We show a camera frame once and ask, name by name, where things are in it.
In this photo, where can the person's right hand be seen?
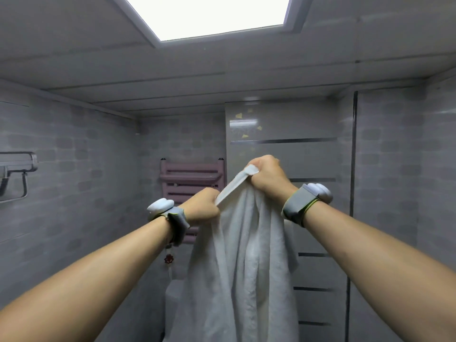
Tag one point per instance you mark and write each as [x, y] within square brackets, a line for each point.
[272, 178]

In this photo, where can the person's left hand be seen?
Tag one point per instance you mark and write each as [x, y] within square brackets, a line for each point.
[199, 208]

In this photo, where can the person's left fingers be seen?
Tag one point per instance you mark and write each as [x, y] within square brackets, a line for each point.
[213, 204]

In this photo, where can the person's right fingers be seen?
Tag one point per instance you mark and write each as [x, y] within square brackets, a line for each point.
[262, 163]

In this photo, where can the white towel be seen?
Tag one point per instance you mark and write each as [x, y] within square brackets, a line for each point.
[238, 263]

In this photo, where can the person's right forearm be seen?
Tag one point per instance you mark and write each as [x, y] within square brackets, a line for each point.
[374, 259]

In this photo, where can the person's left forearm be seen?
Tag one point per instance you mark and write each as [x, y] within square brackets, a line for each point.
[89, 277]

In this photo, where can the pink towel radiator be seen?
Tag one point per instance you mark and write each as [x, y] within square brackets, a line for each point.
[192, 181]

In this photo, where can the grey left wrist tracker band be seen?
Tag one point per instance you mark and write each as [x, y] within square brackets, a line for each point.
[169, 217]

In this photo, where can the grey wrist tracker band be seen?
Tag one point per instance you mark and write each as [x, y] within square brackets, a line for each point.
[306, 202]
[169, 217]

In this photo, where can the grey right wrist tracker band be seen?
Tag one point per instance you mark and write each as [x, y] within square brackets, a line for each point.
[306, 202]

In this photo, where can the red pipe valve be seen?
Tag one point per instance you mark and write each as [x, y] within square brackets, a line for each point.
[169, 259]

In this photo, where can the square ceiling light panel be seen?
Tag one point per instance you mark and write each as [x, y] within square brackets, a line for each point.
[210, 14]

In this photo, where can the metal wall towel rack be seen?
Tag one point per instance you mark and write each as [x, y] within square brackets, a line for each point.
[16, 174]

